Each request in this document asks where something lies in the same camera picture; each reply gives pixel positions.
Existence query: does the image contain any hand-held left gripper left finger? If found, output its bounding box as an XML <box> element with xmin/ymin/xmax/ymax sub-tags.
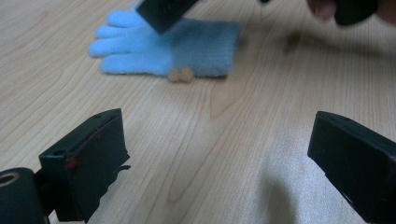
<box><xmin>38</xmin><ymin>107</ymin><xmax>131</xmax><ymax>223</ymax></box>

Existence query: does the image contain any small beige lump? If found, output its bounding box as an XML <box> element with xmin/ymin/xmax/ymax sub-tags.
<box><xmin>167</xmin><ymin>67</ymin><xmax>194</xmax><ymax>83</ymax></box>

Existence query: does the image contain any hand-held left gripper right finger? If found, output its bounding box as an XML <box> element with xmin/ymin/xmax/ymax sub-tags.
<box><xmin>307</xmin><ymin>110</ymin><xmax>396</xmax><ymax>224</ymax></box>

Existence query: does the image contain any plain blue grey glove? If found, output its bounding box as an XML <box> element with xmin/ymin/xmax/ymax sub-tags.
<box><xmin>88</xmin><ymin>7</ymin><xmax>242</xmax><ymax>78</ymax></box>

